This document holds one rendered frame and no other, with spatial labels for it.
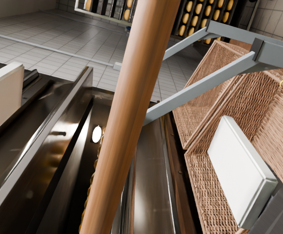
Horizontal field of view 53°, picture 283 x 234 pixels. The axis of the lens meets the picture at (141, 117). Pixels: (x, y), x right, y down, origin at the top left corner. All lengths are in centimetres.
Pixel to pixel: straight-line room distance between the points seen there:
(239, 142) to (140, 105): 9
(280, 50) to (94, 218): 50
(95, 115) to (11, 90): 170
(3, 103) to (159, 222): 80
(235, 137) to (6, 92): 13
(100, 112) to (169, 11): 166
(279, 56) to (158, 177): 66
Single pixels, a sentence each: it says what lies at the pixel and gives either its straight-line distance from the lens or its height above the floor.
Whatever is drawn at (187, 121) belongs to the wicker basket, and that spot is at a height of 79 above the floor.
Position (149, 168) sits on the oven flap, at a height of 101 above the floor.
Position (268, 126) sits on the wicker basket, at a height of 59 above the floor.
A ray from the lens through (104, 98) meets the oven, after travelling 182.
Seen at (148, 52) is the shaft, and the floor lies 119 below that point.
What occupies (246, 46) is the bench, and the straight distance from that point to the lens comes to 170.
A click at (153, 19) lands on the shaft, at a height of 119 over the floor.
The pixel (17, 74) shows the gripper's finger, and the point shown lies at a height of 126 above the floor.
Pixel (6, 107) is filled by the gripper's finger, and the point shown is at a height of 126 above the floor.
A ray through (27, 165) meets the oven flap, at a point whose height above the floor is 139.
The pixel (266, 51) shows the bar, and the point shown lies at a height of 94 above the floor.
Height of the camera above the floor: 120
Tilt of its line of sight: 6 degrees down
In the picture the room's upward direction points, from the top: 76 degrees counter-clockwise
